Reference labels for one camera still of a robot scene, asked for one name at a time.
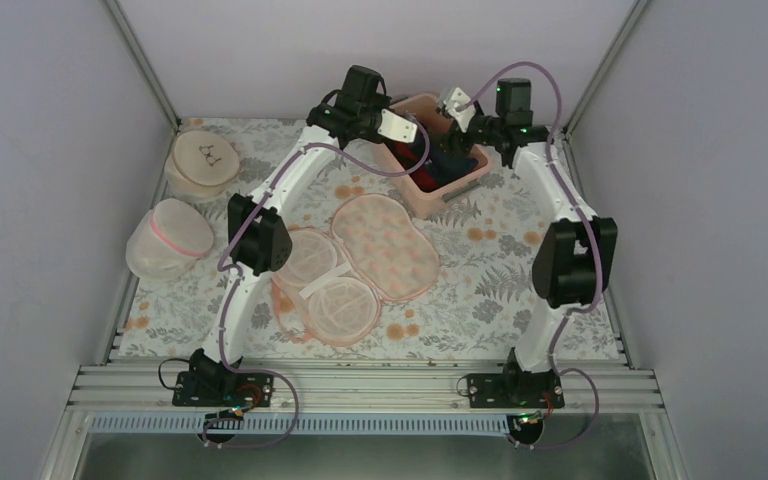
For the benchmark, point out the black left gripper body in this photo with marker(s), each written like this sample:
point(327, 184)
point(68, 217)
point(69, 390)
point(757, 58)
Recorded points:
point(365, 115)

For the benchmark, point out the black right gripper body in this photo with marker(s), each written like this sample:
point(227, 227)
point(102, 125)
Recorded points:
point(457, 141)

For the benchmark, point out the navy blue bra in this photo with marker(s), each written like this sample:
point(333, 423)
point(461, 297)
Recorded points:
point(442, 168)

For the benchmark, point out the floral peach mesh laundry bag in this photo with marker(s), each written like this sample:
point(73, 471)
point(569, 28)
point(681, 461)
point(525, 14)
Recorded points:
point(338, 281)

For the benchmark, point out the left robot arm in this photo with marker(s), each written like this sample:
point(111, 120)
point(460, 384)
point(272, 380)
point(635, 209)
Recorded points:
point(259, 242)

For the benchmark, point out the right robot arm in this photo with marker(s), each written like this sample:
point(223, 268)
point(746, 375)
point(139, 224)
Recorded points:
point(572, 266)

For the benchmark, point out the beige round mesh laundry bag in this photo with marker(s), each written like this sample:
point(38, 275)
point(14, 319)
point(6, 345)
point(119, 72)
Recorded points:
point(201, 165)

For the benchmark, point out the white pink-trimmed mesh laundry bag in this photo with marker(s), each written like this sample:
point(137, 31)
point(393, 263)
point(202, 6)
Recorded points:
point(168, 241)

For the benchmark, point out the pink plastic bin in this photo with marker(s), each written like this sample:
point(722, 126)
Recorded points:
point(423, 204)

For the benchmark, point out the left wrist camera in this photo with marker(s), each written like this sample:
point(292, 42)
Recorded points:
point(396, 128)

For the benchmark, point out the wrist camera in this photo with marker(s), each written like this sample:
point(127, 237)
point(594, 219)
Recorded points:
point(456, 105)
point(396, 128)

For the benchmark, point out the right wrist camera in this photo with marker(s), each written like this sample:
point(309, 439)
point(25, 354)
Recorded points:
point(456, 105)

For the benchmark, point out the aluminium frame post right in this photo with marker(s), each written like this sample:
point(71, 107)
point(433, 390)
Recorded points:
point(621, 38)

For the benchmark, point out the aluminium frame post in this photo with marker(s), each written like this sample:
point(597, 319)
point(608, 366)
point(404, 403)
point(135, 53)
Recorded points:
point(132, 45)
point(621, 38)

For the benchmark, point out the aluminium frame post left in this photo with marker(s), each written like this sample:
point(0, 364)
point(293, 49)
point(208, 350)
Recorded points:
point(132, 45)

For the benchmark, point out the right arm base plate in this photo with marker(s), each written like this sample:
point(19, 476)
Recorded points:
point(512, 391)

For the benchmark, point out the aluminium front rail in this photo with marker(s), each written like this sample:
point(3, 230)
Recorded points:
point(362, 388)

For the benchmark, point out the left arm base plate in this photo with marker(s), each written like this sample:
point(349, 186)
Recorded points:
point(233, 391)

